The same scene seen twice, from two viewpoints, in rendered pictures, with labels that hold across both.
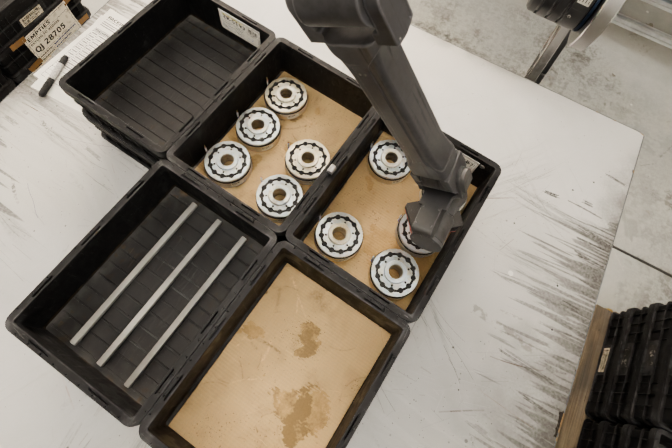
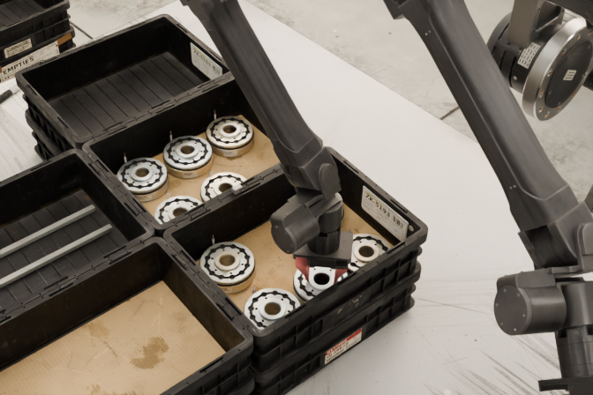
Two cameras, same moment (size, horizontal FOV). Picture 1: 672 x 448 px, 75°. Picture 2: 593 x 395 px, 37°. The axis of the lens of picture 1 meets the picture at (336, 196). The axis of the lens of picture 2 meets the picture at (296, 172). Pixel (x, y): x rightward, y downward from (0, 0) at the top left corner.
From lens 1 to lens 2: 0.94 m
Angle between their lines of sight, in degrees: 28
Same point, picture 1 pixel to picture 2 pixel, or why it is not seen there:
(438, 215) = (296, 207)
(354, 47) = (198, 3)
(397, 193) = not seen: hidden behind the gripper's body
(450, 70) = (458, 165)
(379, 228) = (278, 274)
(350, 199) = (258, 241)
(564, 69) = not seen: outside the picture
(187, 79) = (138, 104)
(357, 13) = not seen: outside the picture
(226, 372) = (54, 357)
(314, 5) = not seen: outside the picture
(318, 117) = (258, 161)
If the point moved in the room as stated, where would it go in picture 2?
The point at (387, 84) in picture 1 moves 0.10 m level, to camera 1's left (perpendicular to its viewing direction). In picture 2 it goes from (226, 39) to (170, 20)
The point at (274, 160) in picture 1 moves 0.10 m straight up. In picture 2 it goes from (192, 189) to (189, 153)
